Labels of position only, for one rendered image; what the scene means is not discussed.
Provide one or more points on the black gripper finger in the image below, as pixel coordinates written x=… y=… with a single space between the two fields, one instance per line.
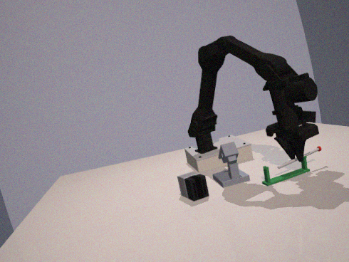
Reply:
x=298 y=148
x=283 y=141

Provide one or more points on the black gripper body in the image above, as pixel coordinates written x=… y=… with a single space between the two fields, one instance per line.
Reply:
x=288 y=123

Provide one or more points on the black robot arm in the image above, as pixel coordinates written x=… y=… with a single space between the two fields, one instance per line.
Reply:
x=284 y=84

